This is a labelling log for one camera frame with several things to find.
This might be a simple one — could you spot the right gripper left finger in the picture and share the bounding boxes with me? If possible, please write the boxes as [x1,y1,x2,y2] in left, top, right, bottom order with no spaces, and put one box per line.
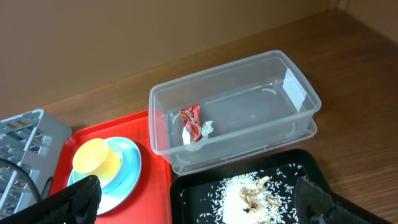
[1,175,101,224]

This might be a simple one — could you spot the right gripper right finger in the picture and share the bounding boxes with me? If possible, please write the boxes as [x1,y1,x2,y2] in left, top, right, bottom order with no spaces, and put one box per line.
[294,177,384,224]

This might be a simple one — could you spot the rice and food scraps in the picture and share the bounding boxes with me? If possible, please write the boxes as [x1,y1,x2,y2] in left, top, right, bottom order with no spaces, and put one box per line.
[184,163,306,223]

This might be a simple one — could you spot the white tissue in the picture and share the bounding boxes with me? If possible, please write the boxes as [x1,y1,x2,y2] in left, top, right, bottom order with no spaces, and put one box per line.
[182,121,214,145]

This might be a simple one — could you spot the red snack wrapper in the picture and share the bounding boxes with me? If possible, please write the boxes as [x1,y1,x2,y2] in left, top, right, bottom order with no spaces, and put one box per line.
[180,105,202,144]

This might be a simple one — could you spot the black waste tray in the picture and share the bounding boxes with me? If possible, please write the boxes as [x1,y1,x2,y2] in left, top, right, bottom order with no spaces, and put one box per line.
[170,149,386,223]

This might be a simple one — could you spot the grey dishwasher rack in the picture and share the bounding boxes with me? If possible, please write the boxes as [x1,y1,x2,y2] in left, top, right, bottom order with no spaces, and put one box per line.
[1,109,72,219]

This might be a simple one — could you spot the light blue plate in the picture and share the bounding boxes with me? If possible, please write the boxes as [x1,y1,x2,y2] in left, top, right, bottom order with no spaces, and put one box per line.
[67,137,142,215]

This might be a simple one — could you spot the yellow plastic cup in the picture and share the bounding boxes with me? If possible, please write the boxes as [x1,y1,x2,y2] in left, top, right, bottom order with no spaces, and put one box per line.
[72,138,121,182]

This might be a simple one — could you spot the red plastic tray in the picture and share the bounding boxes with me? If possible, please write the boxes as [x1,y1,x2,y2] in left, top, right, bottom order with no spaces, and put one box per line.
[49,110,171,223]

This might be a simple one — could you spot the clear plastic bin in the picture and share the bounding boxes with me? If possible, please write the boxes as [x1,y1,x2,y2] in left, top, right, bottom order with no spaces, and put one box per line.
[149,50,322,175]

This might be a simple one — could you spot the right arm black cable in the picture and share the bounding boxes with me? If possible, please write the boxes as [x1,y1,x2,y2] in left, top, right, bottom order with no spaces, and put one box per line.
[0,157,53,203]

